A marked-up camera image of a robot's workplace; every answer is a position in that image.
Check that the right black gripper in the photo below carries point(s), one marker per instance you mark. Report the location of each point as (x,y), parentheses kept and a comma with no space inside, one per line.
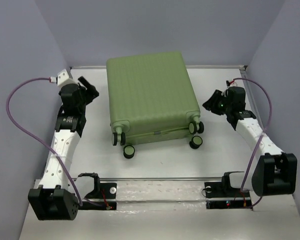
(211,104)

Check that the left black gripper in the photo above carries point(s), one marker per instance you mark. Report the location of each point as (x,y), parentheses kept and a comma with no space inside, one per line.
(91,90)

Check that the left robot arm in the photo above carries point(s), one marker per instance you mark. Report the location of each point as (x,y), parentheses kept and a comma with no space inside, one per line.
(56,197)

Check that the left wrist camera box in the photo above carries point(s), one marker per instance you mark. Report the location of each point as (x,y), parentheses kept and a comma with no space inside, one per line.
(64,77)

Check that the green suitcase with blue lining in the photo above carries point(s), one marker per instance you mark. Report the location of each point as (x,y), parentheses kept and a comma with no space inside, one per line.
(152,99)

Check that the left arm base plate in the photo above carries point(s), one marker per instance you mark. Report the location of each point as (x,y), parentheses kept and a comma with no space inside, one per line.
(102,199)

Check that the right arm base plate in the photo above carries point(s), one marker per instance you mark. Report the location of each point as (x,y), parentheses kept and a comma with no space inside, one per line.
(220,197)

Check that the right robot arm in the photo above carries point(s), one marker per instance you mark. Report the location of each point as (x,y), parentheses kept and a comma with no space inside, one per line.
(276,171)

